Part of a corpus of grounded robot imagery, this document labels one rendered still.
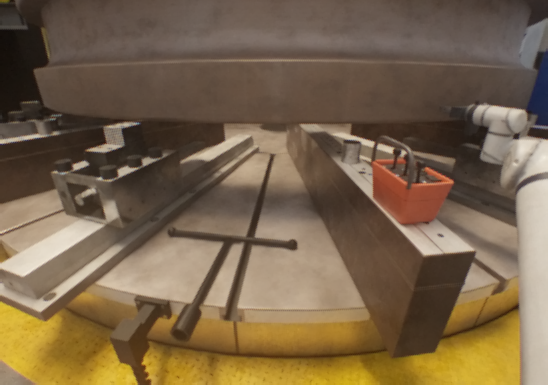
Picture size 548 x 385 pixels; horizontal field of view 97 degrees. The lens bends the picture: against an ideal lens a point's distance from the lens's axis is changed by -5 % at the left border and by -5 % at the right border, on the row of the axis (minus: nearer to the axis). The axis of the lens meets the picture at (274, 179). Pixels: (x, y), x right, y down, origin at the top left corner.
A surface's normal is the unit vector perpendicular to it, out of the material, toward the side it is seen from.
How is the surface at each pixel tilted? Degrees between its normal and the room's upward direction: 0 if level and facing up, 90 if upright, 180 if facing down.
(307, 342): 90
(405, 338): 90
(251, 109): 90
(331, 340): 90
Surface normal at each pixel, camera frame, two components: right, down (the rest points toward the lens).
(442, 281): 0.10, 0.39
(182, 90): -0.19, 0.38
